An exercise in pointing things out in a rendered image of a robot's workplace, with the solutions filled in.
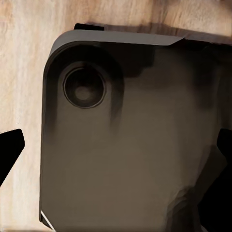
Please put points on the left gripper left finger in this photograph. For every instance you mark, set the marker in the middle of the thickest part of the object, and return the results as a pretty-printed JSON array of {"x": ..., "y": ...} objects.
[{"x": 12, "y": 144}]

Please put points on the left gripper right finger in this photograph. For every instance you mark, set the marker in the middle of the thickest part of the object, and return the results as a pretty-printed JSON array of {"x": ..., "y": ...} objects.
[{"x": 224, "y": 143}]

